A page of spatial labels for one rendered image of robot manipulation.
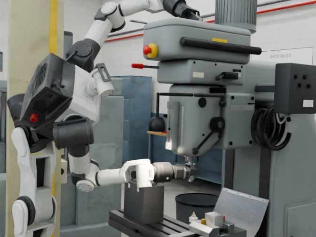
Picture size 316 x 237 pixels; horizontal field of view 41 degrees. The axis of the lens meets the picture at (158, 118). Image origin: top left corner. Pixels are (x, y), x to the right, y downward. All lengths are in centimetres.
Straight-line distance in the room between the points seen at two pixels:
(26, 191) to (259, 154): 113
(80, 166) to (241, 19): 98
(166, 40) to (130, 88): 741
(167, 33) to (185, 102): 31
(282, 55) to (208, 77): 520
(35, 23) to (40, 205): 172
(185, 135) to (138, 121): 743
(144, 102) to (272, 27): 350
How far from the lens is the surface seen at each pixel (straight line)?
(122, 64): 1077
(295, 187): 219
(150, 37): 182
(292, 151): 214
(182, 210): 386
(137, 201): 217
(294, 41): 686
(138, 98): 921
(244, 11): 202
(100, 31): 204
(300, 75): 185
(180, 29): 171
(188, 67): 174
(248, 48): 192
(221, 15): 204
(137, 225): 214
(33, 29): 339
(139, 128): 926
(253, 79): 202
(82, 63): 190
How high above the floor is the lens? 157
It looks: 3 degrees down
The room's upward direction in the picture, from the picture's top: 2 degrees clockwise
